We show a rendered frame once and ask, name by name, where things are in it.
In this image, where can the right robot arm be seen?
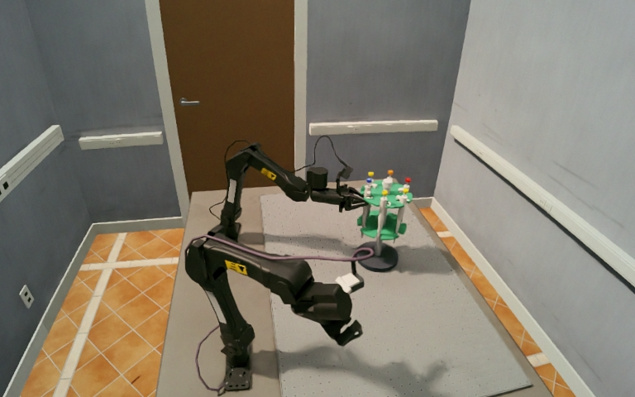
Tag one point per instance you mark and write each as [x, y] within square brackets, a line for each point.
[291, 280]

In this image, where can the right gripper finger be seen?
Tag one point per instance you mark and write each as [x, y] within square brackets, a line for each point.
[356, 327]

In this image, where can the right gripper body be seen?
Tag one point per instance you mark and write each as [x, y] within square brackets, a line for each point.
[333, 327]

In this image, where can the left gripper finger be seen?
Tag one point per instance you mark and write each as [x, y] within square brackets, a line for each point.
[349, 201]
[354, 191]

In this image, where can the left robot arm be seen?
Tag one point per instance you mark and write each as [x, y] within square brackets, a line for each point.
[294, 187]

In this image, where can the white pipette with blue button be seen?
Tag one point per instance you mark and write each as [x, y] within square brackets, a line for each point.
[365, 208]

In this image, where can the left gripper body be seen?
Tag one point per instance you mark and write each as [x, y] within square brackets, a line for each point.
[332, 196]

